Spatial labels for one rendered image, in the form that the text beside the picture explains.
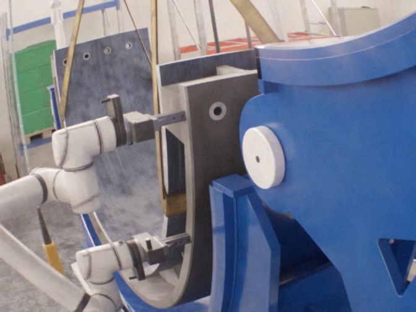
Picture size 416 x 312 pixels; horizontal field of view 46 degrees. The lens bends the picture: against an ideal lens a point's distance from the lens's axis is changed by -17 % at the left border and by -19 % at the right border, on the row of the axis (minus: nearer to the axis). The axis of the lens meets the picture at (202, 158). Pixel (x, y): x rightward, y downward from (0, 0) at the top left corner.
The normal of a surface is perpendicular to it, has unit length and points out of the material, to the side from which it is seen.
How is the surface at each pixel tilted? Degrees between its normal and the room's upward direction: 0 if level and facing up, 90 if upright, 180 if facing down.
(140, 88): 65
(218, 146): 100
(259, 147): 90
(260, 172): 90
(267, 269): 90
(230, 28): 90
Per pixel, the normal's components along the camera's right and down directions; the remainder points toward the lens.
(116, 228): -0.02, -0.85
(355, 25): 0.44, 0.22
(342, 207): -0.89, 0.25
